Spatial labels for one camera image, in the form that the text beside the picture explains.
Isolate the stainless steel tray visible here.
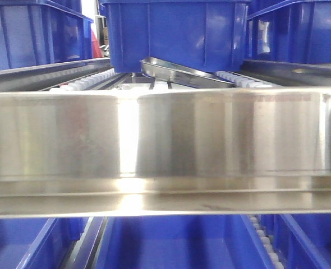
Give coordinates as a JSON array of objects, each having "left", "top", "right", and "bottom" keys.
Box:
[{"left": 140, "top": 57, "right": 236, "bottom": 89}]

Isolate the white roller track upper left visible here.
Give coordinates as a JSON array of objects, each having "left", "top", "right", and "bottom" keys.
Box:
[{"left": 49, "top": 68, "right": 118, "bottom": 92}]

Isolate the white roller track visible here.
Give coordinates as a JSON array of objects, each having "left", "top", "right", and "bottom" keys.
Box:
[
  {"left": 248, "top": 215, "right": 284, "bottom": 269},
  {"left": 215, "top": 71, "right": 273, "bottom": 88},
  {"left": 49, "top": 68, "right": 118, "bottom": 92}
]

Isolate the white roller track upper right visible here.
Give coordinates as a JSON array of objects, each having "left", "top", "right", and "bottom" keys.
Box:
[{"left": 215, "top": 71, "right": 273, "bottom": 88}]

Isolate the blue bin lower centre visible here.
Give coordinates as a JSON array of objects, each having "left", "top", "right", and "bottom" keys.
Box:
[{"left": 96, "top": 215, "right": 274, "bottom": 268}]

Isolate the blue bin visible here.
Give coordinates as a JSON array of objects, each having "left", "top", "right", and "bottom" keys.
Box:
[
  {"left": 99, "top": 1, "right": 250, "bottom": 73},
  {"left": 0, "top": 1, "right": 93, "bottom": 70},
  {"left": 273, "top": 214, "right": 331, "bottom": 268},
  {"left": 96, "top": 215, "right": 274, "bottom": 268},
  {"left": 0, "top": 217, "right": 88, "bottom": 268},
  {"left": 245, "top": 1, "right": 331, "bottom": 64}
]

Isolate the blue bin upper centre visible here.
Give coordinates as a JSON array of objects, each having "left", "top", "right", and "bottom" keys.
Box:
[{"left": 99, "top": 1, "right": 250, "bottom": 73}]

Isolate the blue bin upper right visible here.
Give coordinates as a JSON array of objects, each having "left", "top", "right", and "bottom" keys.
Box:
[{"left": 245, "top": 1, "right": 331, "bottom": 64}]

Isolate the blue bin lower right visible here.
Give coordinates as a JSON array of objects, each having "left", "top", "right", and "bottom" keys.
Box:
[{"left": 273, "top": 214, "right": 331, "bottom": 268}]

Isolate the blue bin lower left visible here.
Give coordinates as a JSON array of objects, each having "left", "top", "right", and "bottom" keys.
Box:
[{"left": 0, "top": 217, "right": 88, "bottom": 268}]

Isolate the blue bin upper left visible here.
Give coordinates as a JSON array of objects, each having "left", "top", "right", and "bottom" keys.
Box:
[{"left": 0, "top": 1, "right": 93, "bottom": 70}]

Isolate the stainless steel shelf rail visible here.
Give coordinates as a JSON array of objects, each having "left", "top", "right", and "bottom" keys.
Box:
[{"left": 0, "top": 87, "right": 331, "bottom": 218}]

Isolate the metal divider rail left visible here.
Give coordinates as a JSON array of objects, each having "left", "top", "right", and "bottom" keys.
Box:
[{"left": 60, "top": 217, "right": 107, "bottom": 268}]

